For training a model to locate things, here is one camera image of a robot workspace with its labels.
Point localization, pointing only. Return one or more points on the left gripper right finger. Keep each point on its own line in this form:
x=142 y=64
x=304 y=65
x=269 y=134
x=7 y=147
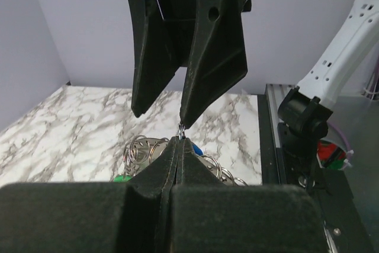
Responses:
x=208 y=216

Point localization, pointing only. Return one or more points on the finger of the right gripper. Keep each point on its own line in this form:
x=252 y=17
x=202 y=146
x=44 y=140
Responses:
x=155 y=57
x=217 y=59

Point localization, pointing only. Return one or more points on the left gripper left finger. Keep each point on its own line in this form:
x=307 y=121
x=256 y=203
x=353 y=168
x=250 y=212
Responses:
x=132 y=216

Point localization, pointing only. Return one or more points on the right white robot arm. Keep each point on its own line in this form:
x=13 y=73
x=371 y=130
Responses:
x=347 y=50

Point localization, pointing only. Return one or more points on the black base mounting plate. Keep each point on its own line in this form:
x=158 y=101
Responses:
x=288 y=140

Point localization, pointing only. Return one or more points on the aluminium rail frame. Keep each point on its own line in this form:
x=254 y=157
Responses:
x=275 y=93

